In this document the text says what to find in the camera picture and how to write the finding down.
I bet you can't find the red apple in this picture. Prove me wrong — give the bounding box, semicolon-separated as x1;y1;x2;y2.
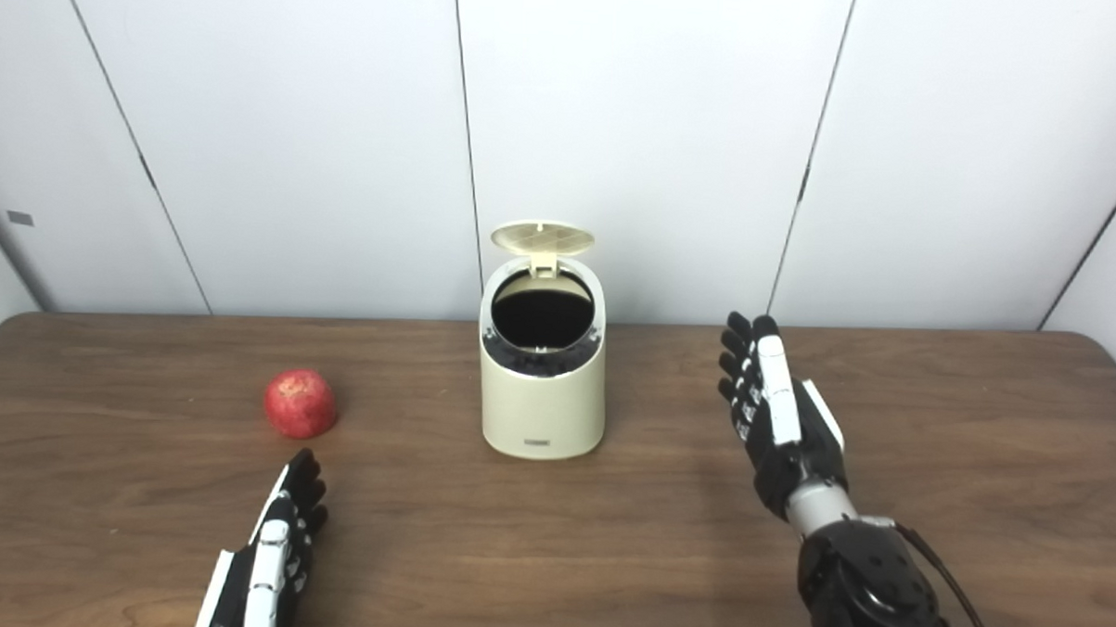
263;368;340;441

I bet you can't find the cream-colored round bin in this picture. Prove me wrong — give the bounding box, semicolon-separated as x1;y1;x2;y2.
475;253;612;463

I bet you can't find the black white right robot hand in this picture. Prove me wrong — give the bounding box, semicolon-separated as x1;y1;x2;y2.
712;311;855;524

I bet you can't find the cream round bin lid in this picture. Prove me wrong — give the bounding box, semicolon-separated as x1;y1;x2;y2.
489;219;596;280

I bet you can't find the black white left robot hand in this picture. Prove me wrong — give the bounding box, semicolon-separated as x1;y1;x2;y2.
192;445;332;627

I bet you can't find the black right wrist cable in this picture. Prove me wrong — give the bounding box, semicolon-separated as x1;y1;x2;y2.
889;520;1011;627

